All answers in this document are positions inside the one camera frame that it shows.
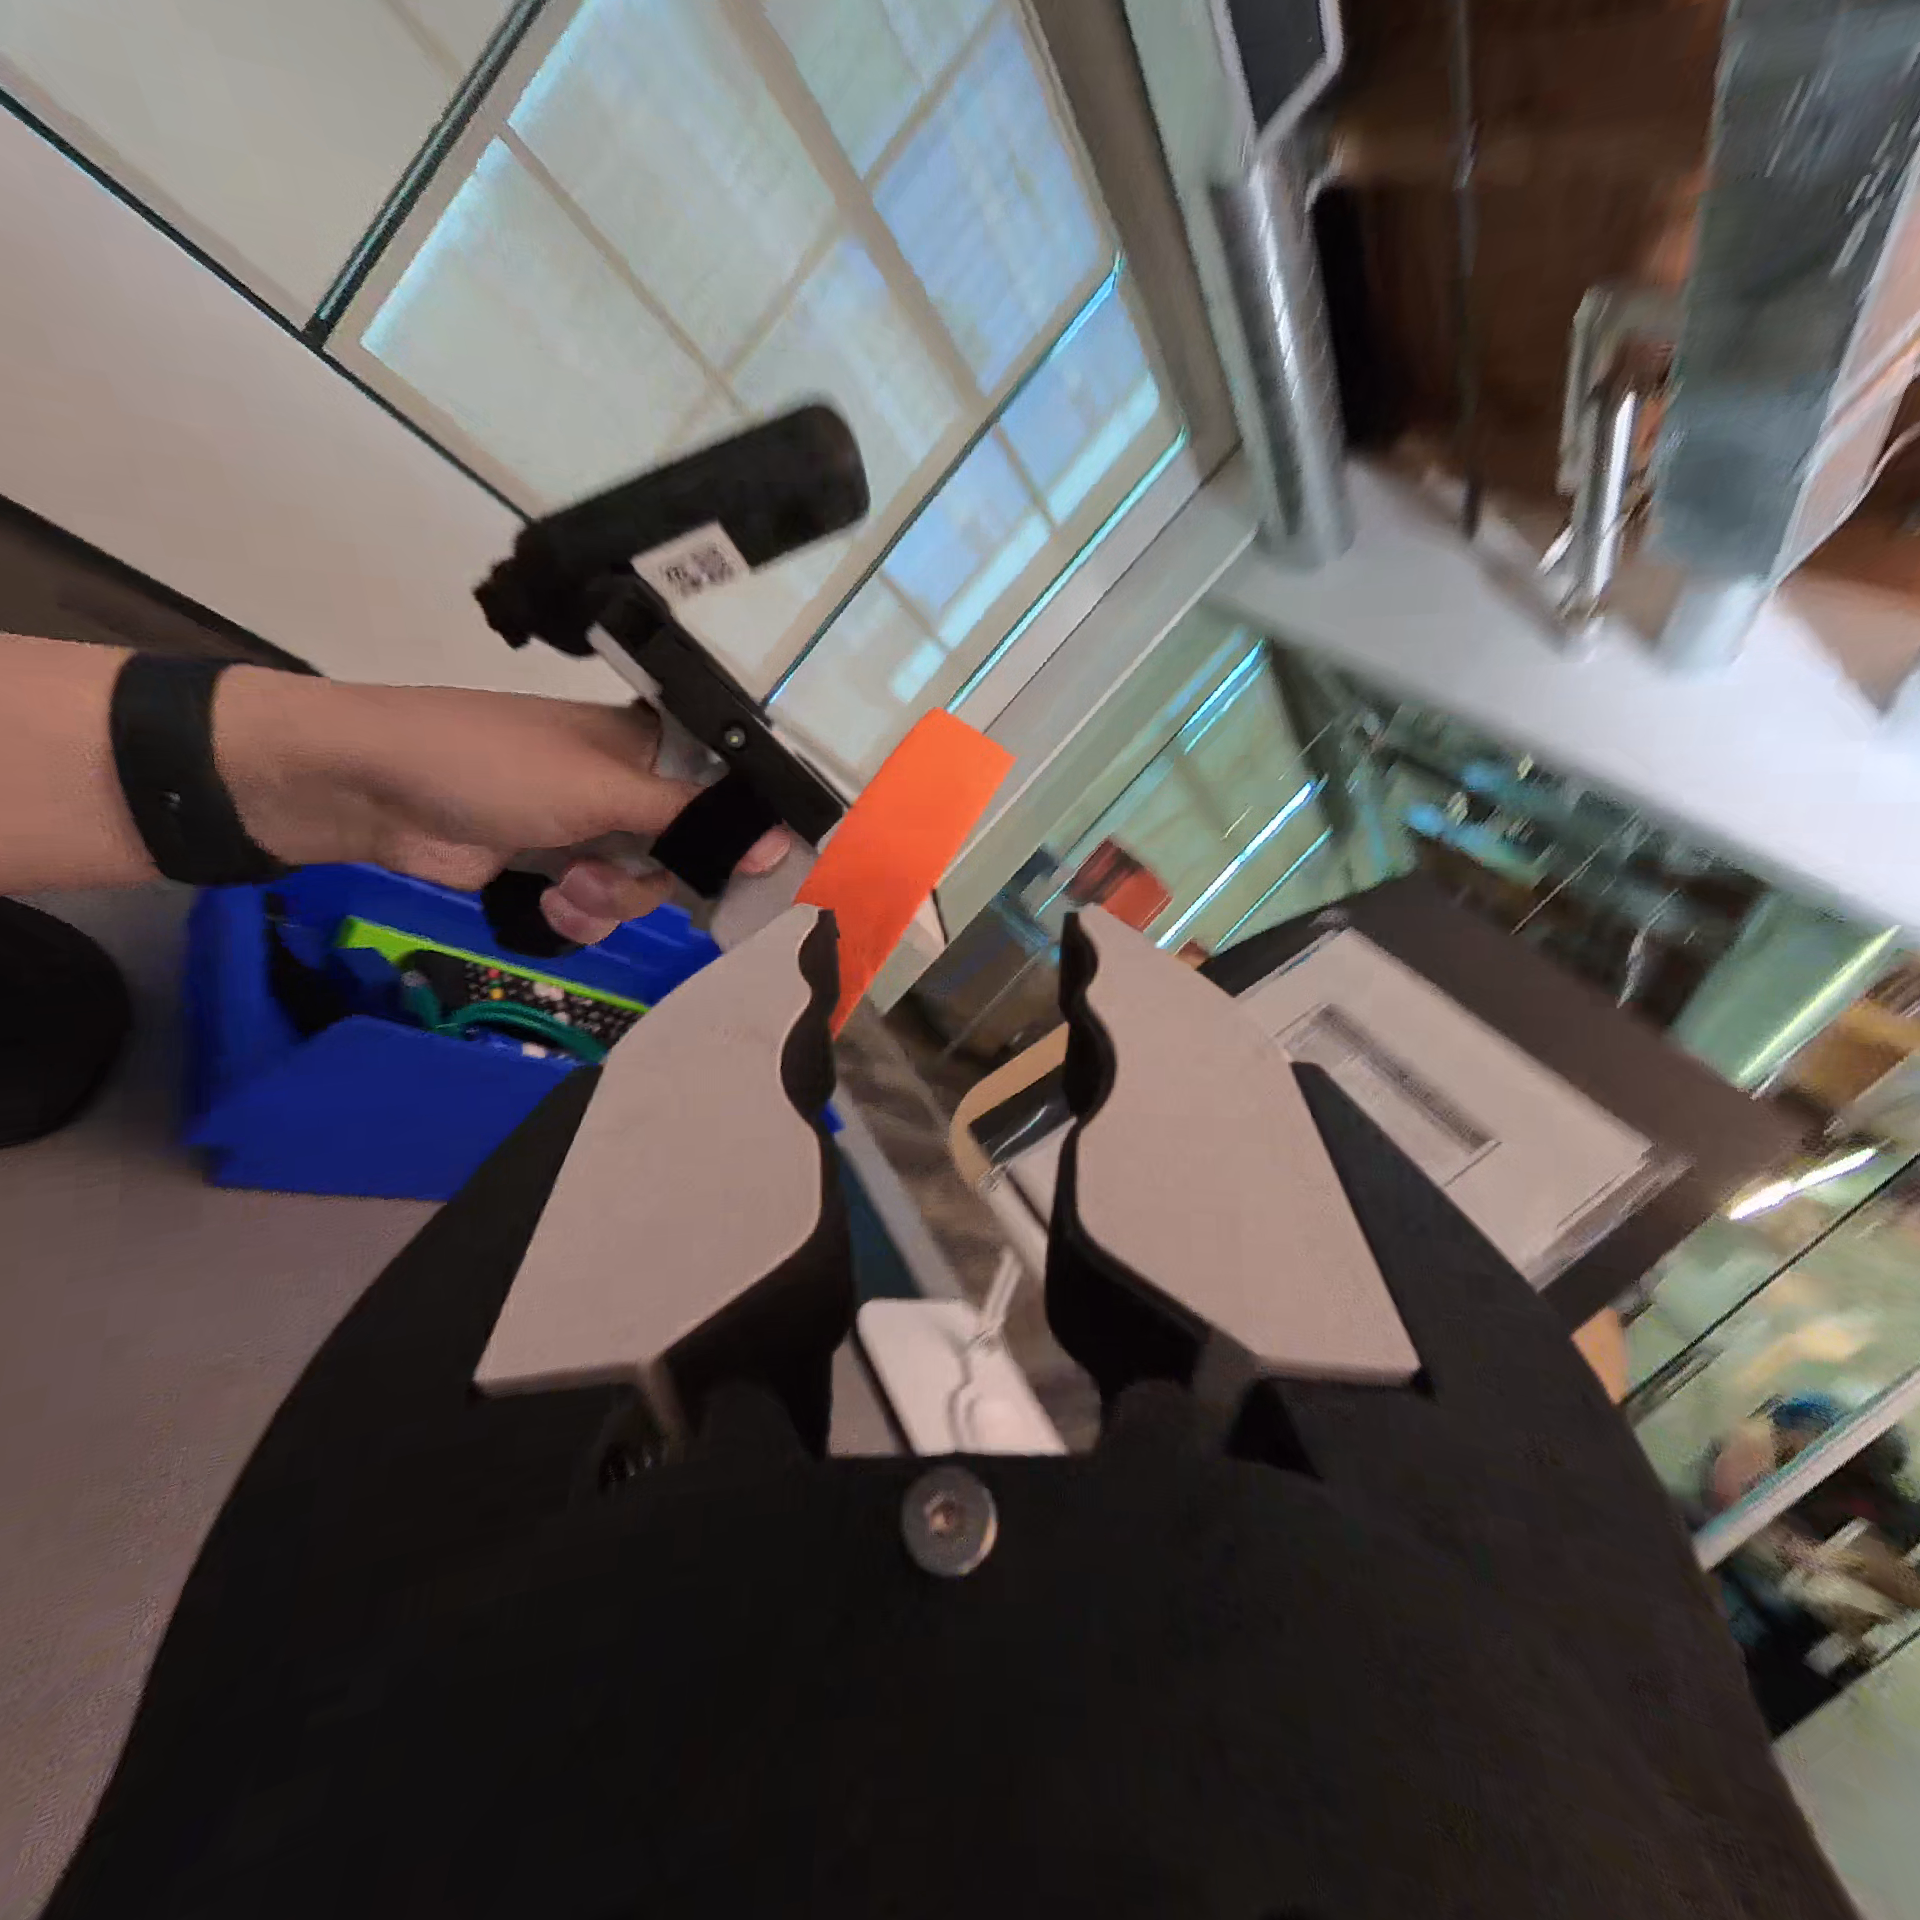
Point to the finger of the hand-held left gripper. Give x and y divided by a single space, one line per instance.
758 913

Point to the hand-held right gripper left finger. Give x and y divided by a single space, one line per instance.
661 1184

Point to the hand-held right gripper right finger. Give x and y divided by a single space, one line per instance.
1245 1184

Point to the orange tape roll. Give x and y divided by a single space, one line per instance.
901 840

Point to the blue plastic bin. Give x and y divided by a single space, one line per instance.
375 1124

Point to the person's left forearm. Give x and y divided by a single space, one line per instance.
61 764

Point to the person's left hand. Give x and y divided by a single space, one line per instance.
452 779

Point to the large paned window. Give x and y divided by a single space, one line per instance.
675 300

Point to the framed instruction sign board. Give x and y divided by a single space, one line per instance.
1426 1080

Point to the black remote control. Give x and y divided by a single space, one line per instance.
510 997

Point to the white stand base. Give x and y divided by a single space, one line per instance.
962 1380

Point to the green plastic block strip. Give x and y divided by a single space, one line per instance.
375 943

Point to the silver ventilation duct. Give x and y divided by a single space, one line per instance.
1786 300
1284 360

